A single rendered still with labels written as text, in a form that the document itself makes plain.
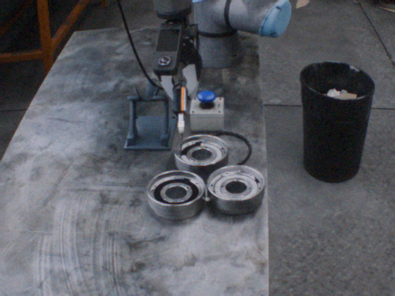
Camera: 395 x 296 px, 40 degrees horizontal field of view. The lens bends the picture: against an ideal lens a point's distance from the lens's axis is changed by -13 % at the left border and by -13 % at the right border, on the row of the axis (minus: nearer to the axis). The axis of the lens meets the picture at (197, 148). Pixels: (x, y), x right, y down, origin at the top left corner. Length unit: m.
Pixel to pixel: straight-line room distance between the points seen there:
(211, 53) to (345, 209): 1.05
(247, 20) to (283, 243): 1.00
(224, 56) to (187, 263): 0.72
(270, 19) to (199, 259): 0.67
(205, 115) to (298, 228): 1.05
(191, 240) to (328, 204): 1.39
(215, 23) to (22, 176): 0.65
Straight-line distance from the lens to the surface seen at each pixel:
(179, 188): 1.13
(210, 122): 1.31
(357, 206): 2.40
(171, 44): 1.13
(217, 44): 1.57
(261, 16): 1.46
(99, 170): 1.24
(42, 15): 3.12
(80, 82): 1.60
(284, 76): 3.28
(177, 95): 1.22
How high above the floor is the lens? 1.52
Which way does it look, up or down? 34 degrees down
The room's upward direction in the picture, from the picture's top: 3 degrees counter-clockwise
